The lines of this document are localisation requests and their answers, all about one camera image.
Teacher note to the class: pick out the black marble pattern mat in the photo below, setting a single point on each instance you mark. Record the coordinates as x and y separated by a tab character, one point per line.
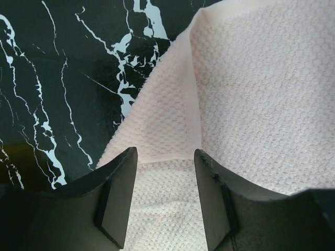
70	72

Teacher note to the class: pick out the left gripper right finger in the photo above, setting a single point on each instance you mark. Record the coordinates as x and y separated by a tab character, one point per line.
240	215

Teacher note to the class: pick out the pink towel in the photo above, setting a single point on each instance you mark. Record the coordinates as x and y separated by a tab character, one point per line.
252	84

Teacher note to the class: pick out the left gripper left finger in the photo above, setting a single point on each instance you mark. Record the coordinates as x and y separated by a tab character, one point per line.
90	213

